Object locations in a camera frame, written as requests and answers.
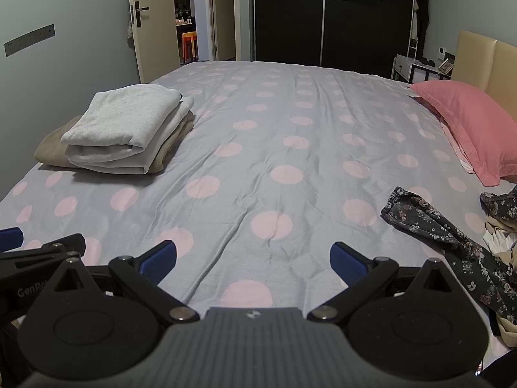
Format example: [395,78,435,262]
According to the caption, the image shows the unfolded beige garment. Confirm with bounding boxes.
[484,210,517,348]

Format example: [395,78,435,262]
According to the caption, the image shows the black sliding wardrobe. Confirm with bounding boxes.
[250,0,431,77]

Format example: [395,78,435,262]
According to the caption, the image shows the folded white cloth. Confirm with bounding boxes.
[65,96,195,175]

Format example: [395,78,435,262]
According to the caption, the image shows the metal door handle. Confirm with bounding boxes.
[130,3,150,29]

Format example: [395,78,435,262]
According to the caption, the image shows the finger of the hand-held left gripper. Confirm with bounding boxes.
[0,233,87,275]
[0,227,24,253]

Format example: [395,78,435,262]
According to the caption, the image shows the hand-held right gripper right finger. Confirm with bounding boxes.
[307,242,469,324]

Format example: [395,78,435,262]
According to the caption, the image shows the beige padded headboard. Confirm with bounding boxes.
[450,30,517,120]

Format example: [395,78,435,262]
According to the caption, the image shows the white clothes rack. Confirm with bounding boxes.
[406,0,421,59]

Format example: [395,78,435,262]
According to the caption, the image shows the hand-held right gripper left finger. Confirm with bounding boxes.
[38,240,200,324]

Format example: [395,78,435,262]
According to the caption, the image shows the light pink pillow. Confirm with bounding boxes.
[438,119,475,175]

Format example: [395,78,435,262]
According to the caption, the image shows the white nightstand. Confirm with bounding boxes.
[391,54,453,85]

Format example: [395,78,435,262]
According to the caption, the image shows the dark floral pants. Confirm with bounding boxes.
[382,186,517,326]

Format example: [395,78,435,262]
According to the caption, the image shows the folded light grey cloth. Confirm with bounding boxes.
[60,84,182,155]

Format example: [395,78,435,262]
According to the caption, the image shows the folded beige garment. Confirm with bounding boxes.
[33,114,195,175]

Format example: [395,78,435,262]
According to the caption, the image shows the cream door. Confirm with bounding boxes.
[127,0,182,83]

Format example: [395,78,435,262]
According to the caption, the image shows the grey wall plate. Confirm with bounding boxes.
[4,24,55,57]

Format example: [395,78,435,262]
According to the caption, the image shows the orange stool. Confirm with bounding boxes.
[182,31,198,59]

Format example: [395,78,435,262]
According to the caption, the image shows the bed with polka dot sheet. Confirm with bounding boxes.
[0,60,517,372]

